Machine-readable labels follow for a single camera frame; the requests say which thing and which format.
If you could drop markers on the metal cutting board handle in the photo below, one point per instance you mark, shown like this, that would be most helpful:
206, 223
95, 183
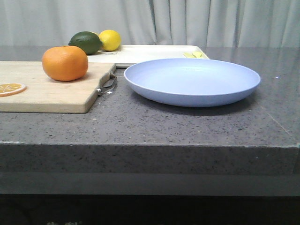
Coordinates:
108, 85

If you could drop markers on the whole orange fruit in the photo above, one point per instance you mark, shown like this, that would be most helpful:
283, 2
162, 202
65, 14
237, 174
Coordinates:
65, 63

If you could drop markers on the cream white tray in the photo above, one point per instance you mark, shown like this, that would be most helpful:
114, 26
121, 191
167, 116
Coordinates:
129, 55

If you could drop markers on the grey curtain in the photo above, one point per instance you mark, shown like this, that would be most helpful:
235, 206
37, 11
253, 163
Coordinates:
204, 23

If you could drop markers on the yellow lemon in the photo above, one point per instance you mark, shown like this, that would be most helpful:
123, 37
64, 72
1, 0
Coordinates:
110, 39

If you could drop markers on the green lime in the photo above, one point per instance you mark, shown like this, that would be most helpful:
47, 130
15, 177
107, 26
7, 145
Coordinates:
88, 41

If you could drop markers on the yellow-green peel pieces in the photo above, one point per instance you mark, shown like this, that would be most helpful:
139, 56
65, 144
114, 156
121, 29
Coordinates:
193, 55

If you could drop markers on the wooden cutting board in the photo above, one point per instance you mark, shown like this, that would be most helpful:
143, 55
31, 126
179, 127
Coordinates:
45, 95

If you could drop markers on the light blue plate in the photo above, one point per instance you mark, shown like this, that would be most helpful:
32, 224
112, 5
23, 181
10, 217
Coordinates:
192, 82

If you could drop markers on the orange slice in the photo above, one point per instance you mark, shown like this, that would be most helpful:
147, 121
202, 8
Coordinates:
8, 89

